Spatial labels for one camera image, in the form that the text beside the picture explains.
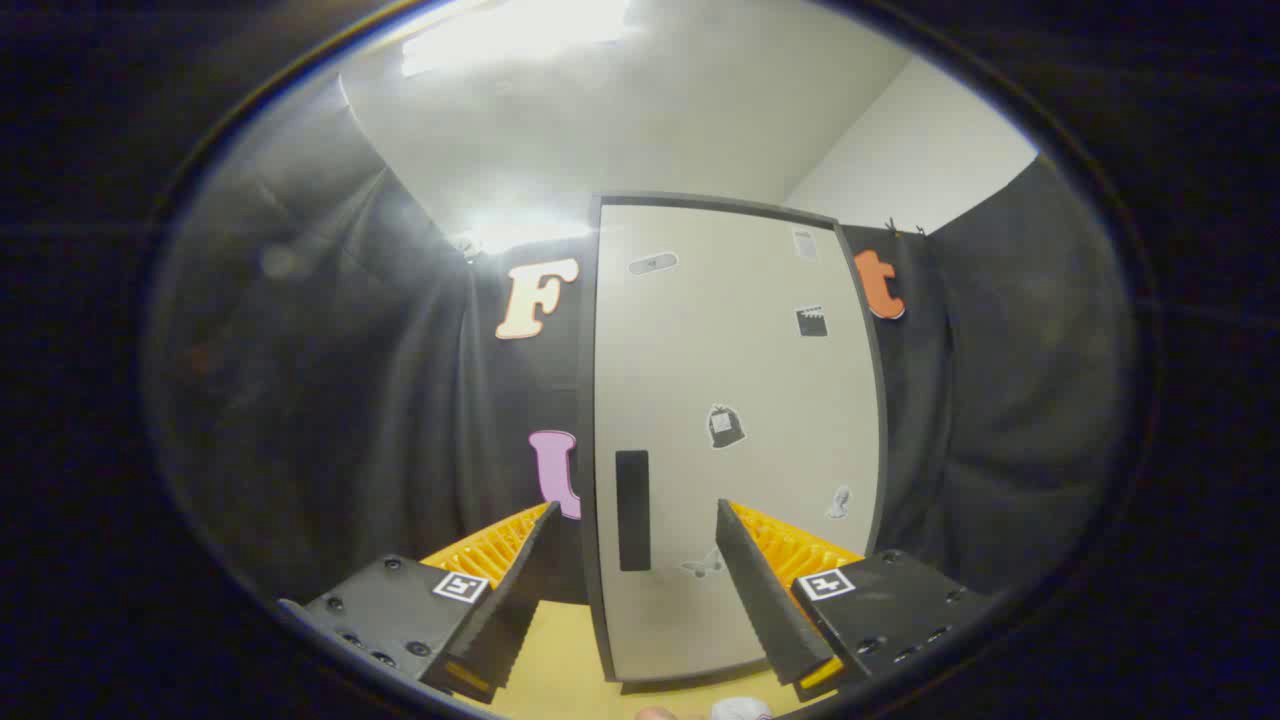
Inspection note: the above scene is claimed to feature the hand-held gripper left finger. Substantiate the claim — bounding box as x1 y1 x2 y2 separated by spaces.
278 500 563 706

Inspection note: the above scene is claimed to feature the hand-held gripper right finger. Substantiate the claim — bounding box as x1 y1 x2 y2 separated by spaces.
714 498 1001 703

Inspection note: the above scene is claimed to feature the black door handle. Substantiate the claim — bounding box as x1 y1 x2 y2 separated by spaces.
615 450 652 573

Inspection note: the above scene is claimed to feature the grey shoe cabinet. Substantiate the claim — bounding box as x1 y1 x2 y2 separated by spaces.
576 192 893 693

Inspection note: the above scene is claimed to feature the white shoe cabinet door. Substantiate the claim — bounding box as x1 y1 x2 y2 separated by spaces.
595 205 883 683

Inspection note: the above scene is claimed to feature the black backdrop cloth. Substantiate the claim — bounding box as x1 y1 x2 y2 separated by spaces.
150 75 1136 613

